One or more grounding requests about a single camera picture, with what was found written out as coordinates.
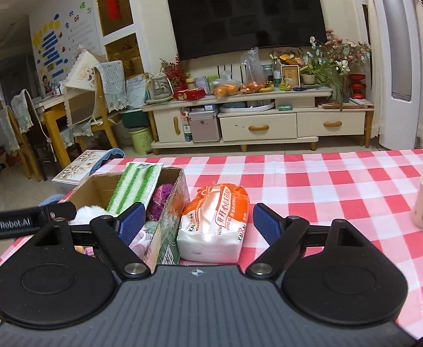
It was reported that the white fluffy plush ball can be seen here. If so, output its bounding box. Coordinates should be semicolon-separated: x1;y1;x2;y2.
69;206;110;225

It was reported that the magenta knitted item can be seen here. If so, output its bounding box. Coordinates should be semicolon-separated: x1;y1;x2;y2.
146;183;174;222

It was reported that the green white striped cloth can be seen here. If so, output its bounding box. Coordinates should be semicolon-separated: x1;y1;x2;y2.
107;162;162;215

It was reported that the white floral cloth pouch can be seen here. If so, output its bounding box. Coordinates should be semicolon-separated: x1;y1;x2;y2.
129;227;153;259

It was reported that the cardboard box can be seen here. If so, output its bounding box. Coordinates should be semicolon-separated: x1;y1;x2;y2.
64;162;190;270

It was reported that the orange white tissue package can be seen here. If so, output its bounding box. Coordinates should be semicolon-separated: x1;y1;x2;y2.
176;183;250;264

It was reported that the green waste bin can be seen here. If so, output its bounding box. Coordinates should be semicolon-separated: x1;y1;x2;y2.
129;127;153;155

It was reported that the cream tv cabinet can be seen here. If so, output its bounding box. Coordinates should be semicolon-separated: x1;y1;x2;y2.
142;87;374;151

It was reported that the grey storage box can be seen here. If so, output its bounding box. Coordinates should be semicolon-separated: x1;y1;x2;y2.
189;110;221;143

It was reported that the wooden chair with lace cover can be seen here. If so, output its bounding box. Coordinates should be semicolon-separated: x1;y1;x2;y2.
34;49;120;168

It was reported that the plastic bag of oranges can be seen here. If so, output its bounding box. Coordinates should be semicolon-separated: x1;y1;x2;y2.
211;47;266;98

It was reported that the wooden framed picture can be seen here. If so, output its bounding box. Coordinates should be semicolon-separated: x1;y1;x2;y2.
281;65;301;89

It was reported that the red gift box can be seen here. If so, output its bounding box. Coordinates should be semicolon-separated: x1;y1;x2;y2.
173;88;206;101

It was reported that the red lantern ornament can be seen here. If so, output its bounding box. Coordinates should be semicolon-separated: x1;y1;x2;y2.
349;74;367;99

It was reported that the potted flower plant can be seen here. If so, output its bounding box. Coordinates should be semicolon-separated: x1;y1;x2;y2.
300;30;371;104

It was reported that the black flat television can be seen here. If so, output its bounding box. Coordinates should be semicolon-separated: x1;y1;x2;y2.
168;0;327;60

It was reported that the white standing air conditioner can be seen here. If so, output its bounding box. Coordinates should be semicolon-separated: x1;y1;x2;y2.
368;0;423;149

